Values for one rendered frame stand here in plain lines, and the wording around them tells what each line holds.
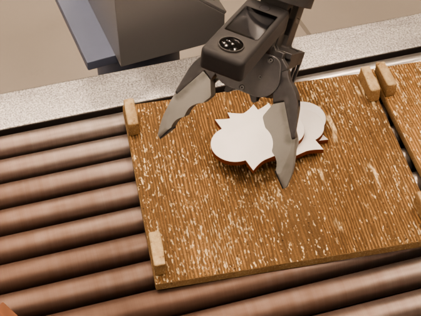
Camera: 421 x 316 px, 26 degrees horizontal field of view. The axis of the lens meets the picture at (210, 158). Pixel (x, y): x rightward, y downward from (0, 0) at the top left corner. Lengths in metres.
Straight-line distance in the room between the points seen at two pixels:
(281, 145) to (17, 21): 2.27
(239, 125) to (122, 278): 0.30
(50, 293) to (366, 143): 0.53
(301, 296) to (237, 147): 0.25
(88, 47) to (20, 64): 1.32
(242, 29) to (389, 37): 0.78
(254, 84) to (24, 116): 0.64
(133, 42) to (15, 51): 1.46
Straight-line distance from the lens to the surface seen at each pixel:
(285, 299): 1.26
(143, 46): 1.63
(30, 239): 1.34
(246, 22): 0.91
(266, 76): 0.95
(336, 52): 1.61
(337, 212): 1.34
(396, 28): 1.68
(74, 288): 1.28
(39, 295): 1.28
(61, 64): 2.97
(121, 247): 1.31
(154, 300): 1.26
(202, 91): 0.97
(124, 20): 1.58
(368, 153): 1.42
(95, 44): 1.69
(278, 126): 0.95
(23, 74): 2.96
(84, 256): 1.31
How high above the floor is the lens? 1.97
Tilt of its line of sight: 48 degrees down
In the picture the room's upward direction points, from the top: straight up
